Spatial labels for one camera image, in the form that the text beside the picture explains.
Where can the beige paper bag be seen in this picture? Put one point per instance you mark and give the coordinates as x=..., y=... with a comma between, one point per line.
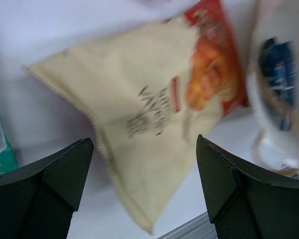
x=273, y=149

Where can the yellow snack packet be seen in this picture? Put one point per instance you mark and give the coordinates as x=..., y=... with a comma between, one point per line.
x=149, y=92

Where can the blue potato chips packet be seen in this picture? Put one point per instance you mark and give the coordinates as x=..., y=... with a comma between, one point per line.
x=278, y=86

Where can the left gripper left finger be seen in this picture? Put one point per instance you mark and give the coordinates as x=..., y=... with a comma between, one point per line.
x=37, y=201

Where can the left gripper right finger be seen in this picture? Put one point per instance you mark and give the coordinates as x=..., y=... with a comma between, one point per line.
x=243, y=200

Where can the aluminium front rail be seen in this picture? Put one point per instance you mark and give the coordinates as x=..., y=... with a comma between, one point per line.
x=198, y=228

